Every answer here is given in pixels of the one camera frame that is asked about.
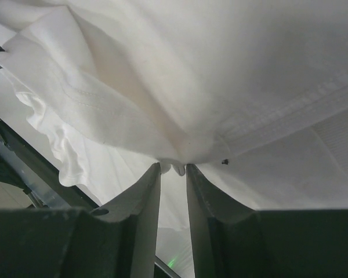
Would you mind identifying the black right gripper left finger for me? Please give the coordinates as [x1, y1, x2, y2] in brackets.
[0, 162, 162, 278]

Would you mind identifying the white t shirt red print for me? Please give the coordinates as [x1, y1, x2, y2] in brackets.
[0, 1, 348, 277]

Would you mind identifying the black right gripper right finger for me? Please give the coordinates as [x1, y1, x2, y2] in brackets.
[186, 164, 348, 277]

